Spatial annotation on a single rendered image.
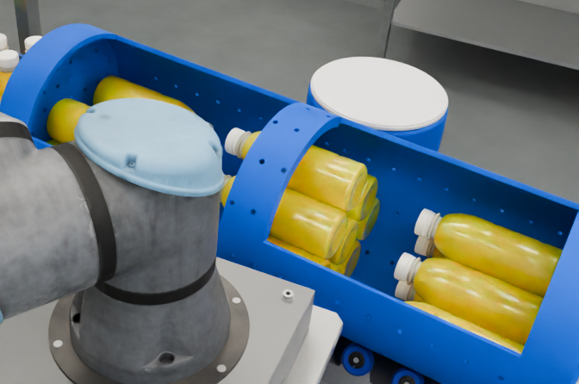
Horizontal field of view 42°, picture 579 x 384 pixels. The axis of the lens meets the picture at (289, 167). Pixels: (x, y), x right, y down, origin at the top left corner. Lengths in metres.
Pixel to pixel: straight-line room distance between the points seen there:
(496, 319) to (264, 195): 0.34
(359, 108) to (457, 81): 2.45
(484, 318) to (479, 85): 2.93
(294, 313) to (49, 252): 0.30
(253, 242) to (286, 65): 2.84
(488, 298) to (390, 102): 0.58
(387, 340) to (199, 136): 0.46
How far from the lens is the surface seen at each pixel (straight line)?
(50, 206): 0.57
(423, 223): 1.08
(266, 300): 0.79
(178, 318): 0.68
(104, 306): 0.68
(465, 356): 0.95
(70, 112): 1.20
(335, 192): 1.02
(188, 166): 0.58
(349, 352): 1.08
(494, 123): 3.62
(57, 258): 0.57
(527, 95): 3.94
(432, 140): 1.51
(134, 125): 0.61
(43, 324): 0.77
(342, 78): 1.56
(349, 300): 0.96
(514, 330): 1.04
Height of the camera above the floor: 1.78
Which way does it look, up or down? 36 degrees down
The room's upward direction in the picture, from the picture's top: 7 degrees clockwise
